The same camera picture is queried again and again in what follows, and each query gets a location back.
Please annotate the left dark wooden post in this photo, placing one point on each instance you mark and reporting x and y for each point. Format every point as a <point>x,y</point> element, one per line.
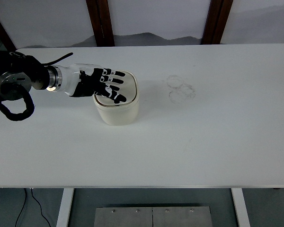
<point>99,15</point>

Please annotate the grey metal base plate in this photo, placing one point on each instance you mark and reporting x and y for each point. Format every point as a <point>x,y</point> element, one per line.
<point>186,216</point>

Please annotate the white table leg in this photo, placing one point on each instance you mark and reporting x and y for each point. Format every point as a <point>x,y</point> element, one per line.
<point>240,207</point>
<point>65,207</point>

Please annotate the dark wooden post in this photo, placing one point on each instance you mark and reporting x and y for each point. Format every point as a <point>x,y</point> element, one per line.
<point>216,20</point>
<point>99,15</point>

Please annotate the right dark wooden post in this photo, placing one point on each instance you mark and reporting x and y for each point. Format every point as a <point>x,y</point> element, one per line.
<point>216,20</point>

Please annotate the right white table leg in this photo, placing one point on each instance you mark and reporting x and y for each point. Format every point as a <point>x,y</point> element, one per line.
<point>240,207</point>

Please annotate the cream desktop trash can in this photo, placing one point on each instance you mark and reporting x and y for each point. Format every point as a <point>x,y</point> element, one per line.
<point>122,113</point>

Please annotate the far left wooden post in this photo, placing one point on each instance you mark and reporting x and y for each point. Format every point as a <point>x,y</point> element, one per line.
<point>6,40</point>

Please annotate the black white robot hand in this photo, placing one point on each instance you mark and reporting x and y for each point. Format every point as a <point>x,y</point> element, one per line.
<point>71,79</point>

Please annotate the left white table leg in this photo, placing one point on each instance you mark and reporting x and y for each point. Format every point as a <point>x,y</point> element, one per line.
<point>65,207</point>

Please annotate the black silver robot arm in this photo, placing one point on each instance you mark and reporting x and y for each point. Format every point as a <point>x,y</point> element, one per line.
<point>25,70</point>

